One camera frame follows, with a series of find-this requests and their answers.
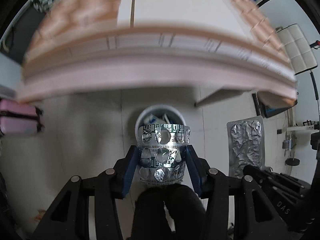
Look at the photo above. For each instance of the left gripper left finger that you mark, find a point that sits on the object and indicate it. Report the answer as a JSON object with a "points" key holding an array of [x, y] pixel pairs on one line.
{"points": [[68, 215]]}

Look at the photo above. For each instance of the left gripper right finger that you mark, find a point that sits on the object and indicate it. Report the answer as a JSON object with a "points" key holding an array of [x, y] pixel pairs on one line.
{"points": [[254, 215]]}

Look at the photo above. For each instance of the silver blister pack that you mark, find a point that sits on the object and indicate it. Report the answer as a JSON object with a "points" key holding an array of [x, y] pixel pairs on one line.
{"points": [[161, 161], [246, 144]]}

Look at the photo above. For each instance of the round trash bin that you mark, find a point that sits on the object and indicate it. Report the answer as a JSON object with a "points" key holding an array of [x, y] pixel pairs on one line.
{"points": [[158, 114]]}

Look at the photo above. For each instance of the dark trouser legs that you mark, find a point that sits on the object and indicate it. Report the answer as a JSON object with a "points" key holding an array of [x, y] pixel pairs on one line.
{"points": [[168, 212]]}

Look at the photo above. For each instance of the blue black scale board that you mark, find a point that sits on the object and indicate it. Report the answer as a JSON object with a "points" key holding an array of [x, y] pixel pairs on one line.
{"points": [[267, 104]]}

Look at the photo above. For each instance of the pink suitcase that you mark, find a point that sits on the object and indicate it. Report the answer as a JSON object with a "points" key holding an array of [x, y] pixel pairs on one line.
{"points": [[19, 118]]}

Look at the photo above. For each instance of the white leather chair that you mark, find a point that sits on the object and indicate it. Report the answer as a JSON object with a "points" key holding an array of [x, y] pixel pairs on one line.
{"points": [[297, 48]]}

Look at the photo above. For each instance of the checkered tablecloth table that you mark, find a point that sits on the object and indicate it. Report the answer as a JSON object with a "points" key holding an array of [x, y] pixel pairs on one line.
{"points": [[84, 45]]}

